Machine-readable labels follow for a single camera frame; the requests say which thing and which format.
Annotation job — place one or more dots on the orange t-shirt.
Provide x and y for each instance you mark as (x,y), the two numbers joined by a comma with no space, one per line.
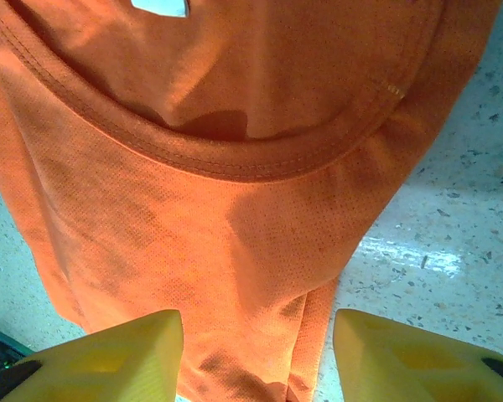
(193,230)

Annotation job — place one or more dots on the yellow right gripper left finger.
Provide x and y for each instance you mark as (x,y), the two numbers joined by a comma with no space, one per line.
(109,364)

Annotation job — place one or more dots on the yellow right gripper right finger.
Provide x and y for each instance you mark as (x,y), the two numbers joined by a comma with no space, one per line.
(411,368)

